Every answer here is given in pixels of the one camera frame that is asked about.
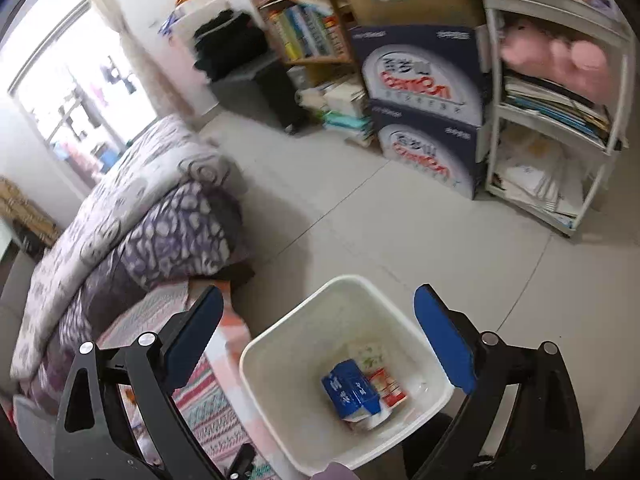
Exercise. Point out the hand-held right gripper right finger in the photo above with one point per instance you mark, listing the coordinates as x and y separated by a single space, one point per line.
445 342

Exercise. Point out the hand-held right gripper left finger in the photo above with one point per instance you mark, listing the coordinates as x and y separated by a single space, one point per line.
196 332

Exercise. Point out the white plastic trash bin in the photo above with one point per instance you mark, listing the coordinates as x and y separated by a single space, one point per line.
300 360

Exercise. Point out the red white snack wrapper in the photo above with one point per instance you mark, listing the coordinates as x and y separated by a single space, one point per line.
389 386

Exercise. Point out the white green packet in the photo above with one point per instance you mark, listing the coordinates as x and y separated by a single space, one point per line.
371 355

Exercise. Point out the striped bed sheet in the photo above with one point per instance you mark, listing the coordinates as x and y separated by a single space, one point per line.
210 410

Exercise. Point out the black object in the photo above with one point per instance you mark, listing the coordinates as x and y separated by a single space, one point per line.
430 445

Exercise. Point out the blue milk carton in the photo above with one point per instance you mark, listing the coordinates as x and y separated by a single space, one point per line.
345 390

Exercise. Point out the purple patterned quilt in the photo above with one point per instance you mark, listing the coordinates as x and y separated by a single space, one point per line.
125 210

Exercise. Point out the person's purple pajama pants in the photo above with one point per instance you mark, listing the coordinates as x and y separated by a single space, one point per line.
335 472

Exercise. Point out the blue printed carton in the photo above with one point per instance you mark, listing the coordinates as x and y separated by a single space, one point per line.
425 160
415 80

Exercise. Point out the pile of white papers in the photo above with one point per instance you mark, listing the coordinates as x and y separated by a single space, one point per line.
535 175

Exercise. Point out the white shelf rack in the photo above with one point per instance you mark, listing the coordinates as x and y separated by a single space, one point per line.
492 110

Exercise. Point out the black cabinet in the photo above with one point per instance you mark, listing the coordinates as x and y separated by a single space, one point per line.
275 95

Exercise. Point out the stack of floor books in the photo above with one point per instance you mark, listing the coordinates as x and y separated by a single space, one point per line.
345 110

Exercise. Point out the window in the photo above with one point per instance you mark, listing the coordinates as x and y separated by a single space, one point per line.
65 110

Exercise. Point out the stack of thin books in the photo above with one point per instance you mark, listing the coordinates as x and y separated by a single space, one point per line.
550 105

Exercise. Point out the beige curtain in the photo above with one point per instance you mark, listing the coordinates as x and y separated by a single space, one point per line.
145 65

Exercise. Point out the black clothes pile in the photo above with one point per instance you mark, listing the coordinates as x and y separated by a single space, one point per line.
230 45

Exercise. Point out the wooden bookshelf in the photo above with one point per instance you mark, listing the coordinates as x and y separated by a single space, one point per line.
320 60

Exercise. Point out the pink plush toy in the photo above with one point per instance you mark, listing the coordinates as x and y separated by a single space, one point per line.
545 55

